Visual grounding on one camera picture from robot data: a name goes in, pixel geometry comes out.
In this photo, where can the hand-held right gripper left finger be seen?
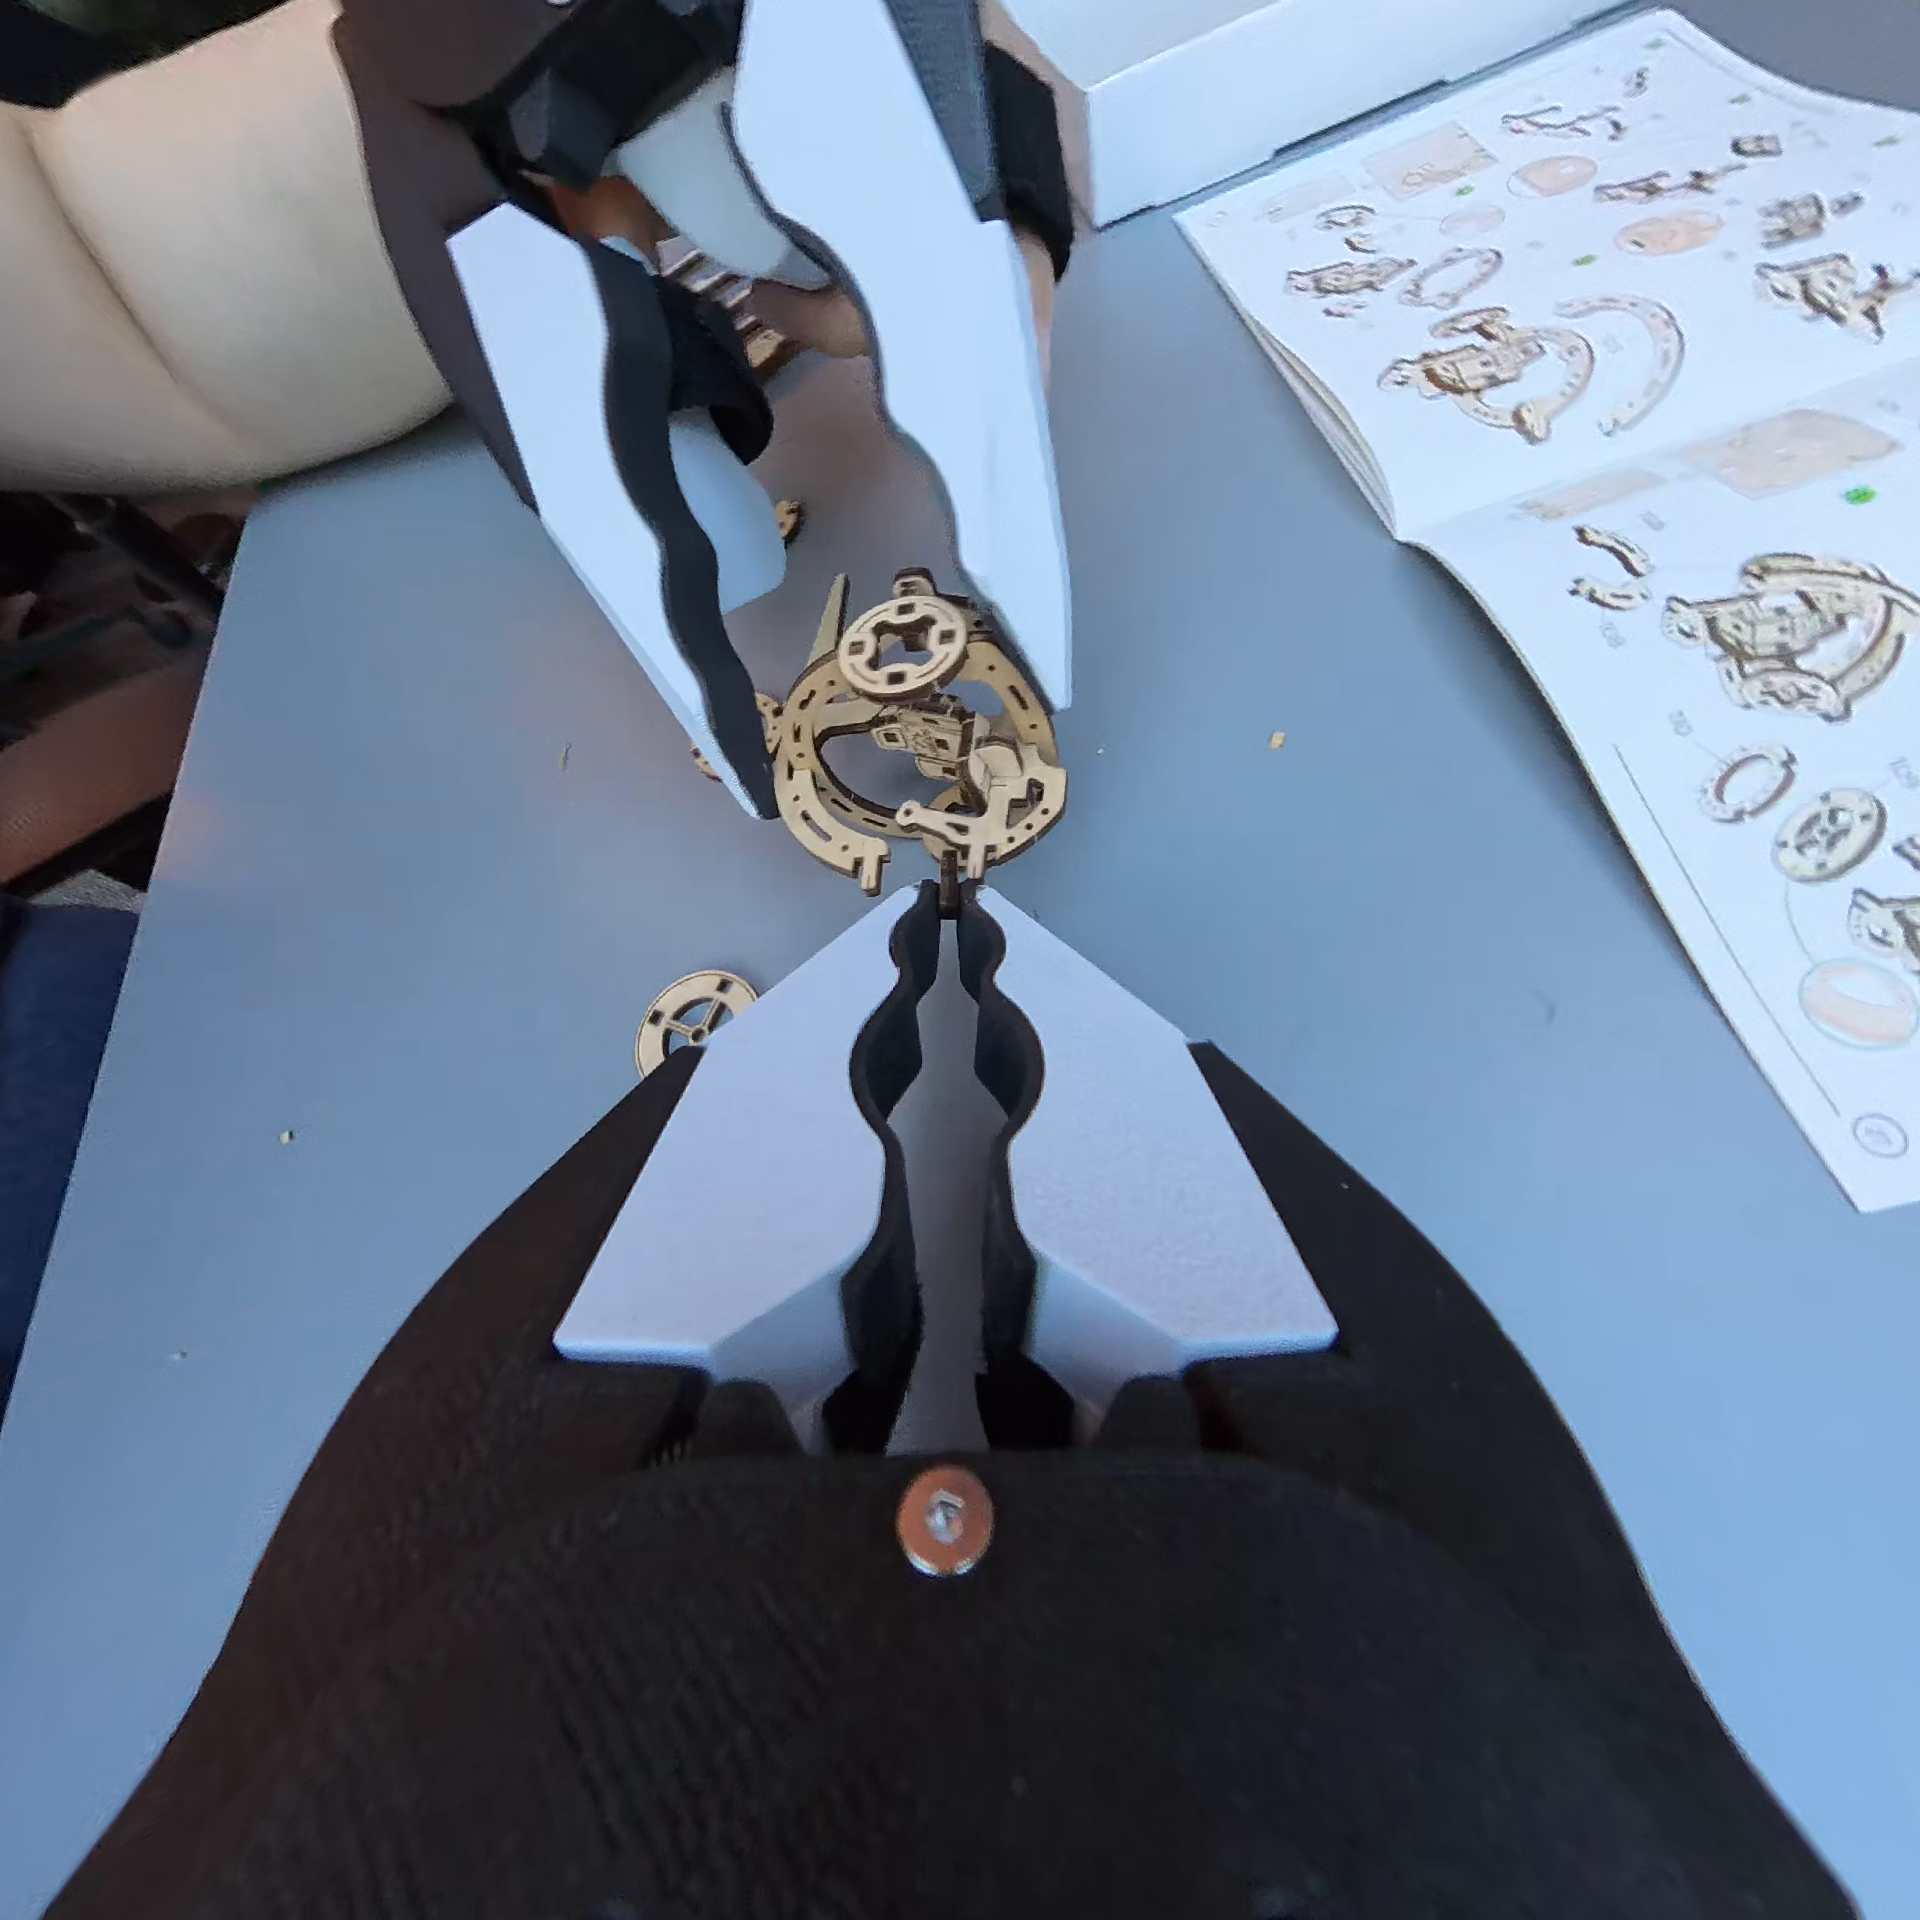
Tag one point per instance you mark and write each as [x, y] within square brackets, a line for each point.
[720, 1200]

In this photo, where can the white assembly instruction booklet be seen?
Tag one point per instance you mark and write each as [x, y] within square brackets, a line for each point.
[1652, 930]

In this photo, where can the person's left hand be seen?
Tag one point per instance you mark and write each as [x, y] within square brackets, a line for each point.
[832, 324]

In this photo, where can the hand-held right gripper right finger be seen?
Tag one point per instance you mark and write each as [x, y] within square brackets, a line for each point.
[1170, 1200]

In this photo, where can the white cardboard box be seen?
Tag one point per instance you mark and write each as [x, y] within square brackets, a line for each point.
[1201, 105]

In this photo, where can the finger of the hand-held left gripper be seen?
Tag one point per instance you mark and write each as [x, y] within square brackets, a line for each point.
[961, 376]
[570, 450]

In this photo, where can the small wooden model assembly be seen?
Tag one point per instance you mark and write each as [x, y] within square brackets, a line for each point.
[805, 818]

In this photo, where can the spoked wooden wheel disc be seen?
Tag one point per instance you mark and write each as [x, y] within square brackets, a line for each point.
[705, 983]

